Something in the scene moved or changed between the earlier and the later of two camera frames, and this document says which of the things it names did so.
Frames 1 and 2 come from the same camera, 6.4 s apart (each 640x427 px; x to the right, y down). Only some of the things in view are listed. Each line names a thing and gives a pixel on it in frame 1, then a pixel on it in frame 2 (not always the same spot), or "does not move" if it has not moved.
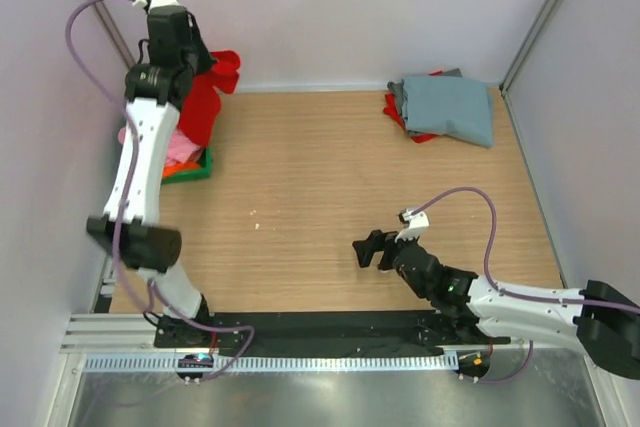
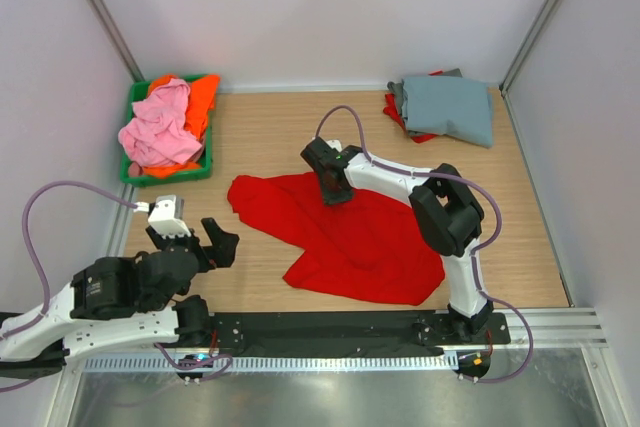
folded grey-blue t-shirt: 457,106 does not move
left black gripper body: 190,58 -> 168,243
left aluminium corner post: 100,7 does not move
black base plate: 327,332 does not move
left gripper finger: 204,57 -> 226,249
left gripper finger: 194,32 -> 213,254
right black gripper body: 421,292 -> 336,196
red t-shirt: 203,102 -> 368,247
